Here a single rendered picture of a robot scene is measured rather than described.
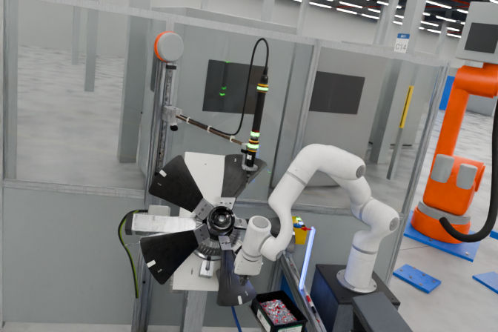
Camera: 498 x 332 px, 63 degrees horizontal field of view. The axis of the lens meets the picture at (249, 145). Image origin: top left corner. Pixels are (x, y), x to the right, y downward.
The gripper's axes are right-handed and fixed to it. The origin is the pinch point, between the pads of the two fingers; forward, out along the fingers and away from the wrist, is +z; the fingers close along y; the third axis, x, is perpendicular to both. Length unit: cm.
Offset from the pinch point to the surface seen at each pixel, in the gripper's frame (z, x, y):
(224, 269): 1.9, -6.3, 7.3
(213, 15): -20, -309, 10
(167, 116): -24, -82, 39
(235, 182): -17.1, -41.1, 3.9
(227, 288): 6.1, -0.1, 5.3
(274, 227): -5.5, -26.3, -15.7
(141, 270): 71, -61, 44
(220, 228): -8.2, -19.5, 10.1
